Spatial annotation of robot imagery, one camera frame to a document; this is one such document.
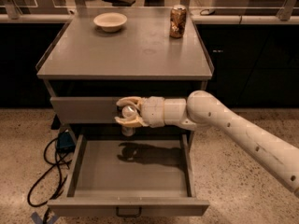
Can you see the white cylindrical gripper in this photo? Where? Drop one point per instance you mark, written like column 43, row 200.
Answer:
column 153, row 112

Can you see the silver redbull can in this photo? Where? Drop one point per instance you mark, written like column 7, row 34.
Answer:
column 128, row 112

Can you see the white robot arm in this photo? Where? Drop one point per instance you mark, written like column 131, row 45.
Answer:
column 199, row 109

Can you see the grey metal drawer cabinet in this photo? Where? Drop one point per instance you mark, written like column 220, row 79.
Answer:
column 141, row 59

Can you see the open grey middle drawer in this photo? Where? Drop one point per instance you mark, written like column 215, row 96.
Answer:
column 130, row 178

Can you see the closed grey top drawer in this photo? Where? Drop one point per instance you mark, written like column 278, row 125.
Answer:
column 76, row 110

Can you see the gold patterned soda can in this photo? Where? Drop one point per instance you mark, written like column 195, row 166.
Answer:
column 178, row 17

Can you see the blue power adapter box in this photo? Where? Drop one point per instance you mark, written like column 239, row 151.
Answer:
column 65, row 143

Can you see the white paper bowl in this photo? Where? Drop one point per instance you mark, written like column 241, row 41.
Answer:
column 110, row 22

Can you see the black office chair seat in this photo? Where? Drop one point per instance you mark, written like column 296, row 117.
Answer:
column 120, row 3

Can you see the blue tape floor marker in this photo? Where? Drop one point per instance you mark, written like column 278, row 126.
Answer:
column 37, row 219

